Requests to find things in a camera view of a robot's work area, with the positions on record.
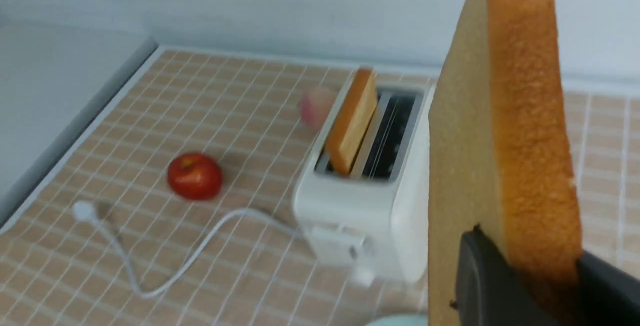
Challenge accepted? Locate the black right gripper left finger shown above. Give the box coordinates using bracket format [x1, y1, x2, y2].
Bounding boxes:
[452, 226, 556, 325]

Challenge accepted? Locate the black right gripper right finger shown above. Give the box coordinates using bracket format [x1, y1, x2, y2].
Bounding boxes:
[577, 251, 640, 325]

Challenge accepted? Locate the toasted bread slice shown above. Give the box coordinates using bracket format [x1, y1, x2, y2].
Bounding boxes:
[427, 0, 585, 325]
[324, 68, 378, 175]

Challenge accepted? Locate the light green plate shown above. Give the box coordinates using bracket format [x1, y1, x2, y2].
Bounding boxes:
[366, 313, 429, 326]

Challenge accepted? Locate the white two-slot toaster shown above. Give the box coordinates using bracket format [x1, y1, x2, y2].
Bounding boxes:
[292, 82, 435, 285]

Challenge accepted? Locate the pink toy peach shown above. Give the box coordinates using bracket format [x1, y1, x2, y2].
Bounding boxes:
[298, 86, 337, 131]

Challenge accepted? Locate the beige checkered tablecloth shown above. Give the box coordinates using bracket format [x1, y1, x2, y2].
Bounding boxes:
[0, 48, 640, 326]

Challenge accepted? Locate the white toaster power cord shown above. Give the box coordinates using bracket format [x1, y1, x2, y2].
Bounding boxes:
[71, 200, 306, 299]

